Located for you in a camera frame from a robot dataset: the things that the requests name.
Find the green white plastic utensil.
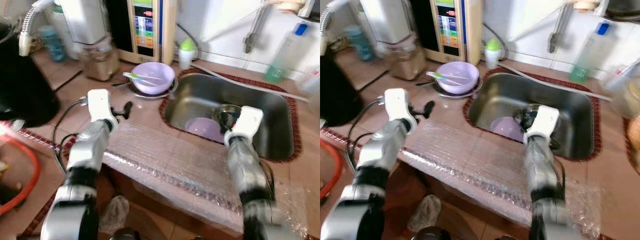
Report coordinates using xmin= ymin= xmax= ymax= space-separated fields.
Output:
xmin=122 ymin=71 xmax=163 ymax=87
xmin=426 ymin=71 xmax=467 ymax=86

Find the purple plastic bowl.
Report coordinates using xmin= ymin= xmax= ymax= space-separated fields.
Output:
xmin=185 ymin=117 xmax=227 ymax=144
xmin=131 ymin=62 xmax=176 ymax=96
xmin=490 ymin=116 xmax=527 ymax=142
xmin=436 ymin=61 xmax=480 ymax=95

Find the small steel bowl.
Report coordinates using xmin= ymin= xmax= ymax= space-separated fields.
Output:
xmin=515 ymin=103 xmax=543 ymax=126
xmin=214 ymin=104 xmax=244 ymax=128

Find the round steel plate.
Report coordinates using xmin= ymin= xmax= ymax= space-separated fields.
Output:
xmin=432 ymin=79 xmax=483 ymax=99
xmin=127 ymin=80 xmax=179 ymax=100

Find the stainless steel sink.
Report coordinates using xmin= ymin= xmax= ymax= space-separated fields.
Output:
xmin=462 ymin=67 xmax=603 ymax=162
xmin=160 ymin=70 xmax=303 ymax=163

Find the glass jar brown powder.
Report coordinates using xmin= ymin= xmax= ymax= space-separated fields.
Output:
xmin=80 ymin=35 xmax=121 ymax=82
xmin=387 ymin=35 xmax=427 ymax=81

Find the clear bubble wrap sheet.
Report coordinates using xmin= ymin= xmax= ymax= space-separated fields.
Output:
xmin=102 ymin=120 xmax=311 ymax=236
xmin=397 ymin=120 xmax=603 ymax=236

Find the small white bottle green cap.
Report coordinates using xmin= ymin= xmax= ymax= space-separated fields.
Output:
xmin=178 ymin=37 xmax=197 ymax=71
xmin=484 ymin=37 xmax=501 ymax=70

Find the hanging metal lever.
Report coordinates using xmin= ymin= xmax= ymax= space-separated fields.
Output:
xmin=243 ymin=0 xmax=271 ymax=54
xmin=547 ymin=2 xmax=573 ymax=53

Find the beige water ioniser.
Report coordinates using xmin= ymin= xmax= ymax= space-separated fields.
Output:
xmin=105 ymin=0 xmax=178 ymax=65
xmin=410 ymin=0 xmax=483 ymax=65

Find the dish soap bottle blue cap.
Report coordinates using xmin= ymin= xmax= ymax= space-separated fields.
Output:
xmin=570 ymin=22 xmax=612 ymax=84
xmin=264 ymin=22 xmax=309 ymax=84

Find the black kettle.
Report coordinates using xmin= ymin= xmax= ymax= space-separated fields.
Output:
xmin=0 ymin=20 xmax=61 ymax=128
xmin=320 ymin=47 xmax=365 ymax=128

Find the red plastic basin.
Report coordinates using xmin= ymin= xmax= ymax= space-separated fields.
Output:
xmin=0 ymin=132 xmax=42 ymax=216
xmin=320 ymin=139 xmax=346 ymax=201

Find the white countertop appliance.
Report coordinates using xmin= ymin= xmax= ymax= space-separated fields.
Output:
xmin=60 ymin=0 xmax=113 ymax=46
xmin=360 ymin=0 xmax=413 ymax=46

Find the crumpled plastic bag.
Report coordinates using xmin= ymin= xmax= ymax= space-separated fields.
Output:
xmin=100 ymin=196 xmax=131 ymax=235
xmin=407 ymin=195 xmax=442 ymax=233

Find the white jug green cap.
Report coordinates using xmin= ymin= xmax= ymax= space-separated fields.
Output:
xmin=350 ymin=2 xmax=368 ymax=36
xmin=50 ymin=2 xmax=68 ymax=47

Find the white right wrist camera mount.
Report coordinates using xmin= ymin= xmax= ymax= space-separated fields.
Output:
xmin=523 ymin=105 xmax=561 ymax=143
xmin=224 ymin=105 xmax=265 ymax=147

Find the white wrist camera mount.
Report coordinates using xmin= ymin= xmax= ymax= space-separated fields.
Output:
xmin=224 ymin=105 xmax=265 ymax=147
xmin=384 ymin=88 xmax=418 ymax=126
xmin=86 ymin=89 xmax=119 ymax=125
xmin=523 ymin=105 xmax=561 ymax=143

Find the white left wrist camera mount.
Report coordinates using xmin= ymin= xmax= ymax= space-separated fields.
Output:
xmin=384 ymin=88 xmax=418 ymax=126
xmin=86 ymin=89 xmax=119 ymax=125

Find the white hose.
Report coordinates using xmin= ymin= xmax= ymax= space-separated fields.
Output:
xmin=497 ymin=62 xmax=613 ymax=102
xmin=192 ymin=61 xmax=308 ymax=102

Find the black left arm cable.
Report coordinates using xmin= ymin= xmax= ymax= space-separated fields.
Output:
xmin=52 ymin=97 xmax=88 ymax=171
xmin=347 ymin=97 xmax=386 ymax=171

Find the black power cable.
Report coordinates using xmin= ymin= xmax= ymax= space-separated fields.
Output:
xmin=176 ymin=22 xmax=201 ymax=61
xmin=482 ymin=22 xmax=506 ymax=61

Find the flexible metal faucet hose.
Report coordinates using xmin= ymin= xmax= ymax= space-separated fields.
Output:
xmin=19 ymin=0 xmax=56 ymax=57
xmin=320 ymin=0 xmax=351 ymax=56

